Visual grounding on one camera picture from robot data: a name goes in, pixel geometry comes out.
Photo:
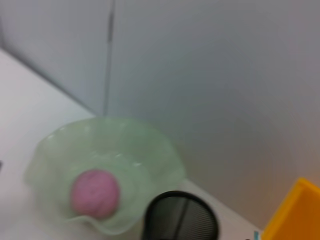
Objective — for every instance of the pink peach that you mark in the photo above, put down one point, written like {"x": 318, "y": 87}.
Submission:
{"x": 95, "y": 193}

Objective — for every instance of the green glass fruit plate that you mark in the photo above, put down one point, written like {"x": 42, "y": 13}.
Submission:
{"x": 125, "y": 150}

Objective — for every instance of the black mesh pen holder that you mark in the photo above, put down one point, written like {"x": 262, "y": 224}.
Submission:
{"x": 180, "y": 217}

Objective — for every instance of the yellow plastic bin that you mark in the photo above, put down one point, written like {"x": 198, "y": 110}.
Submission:
{"x": 295, "y": 215}

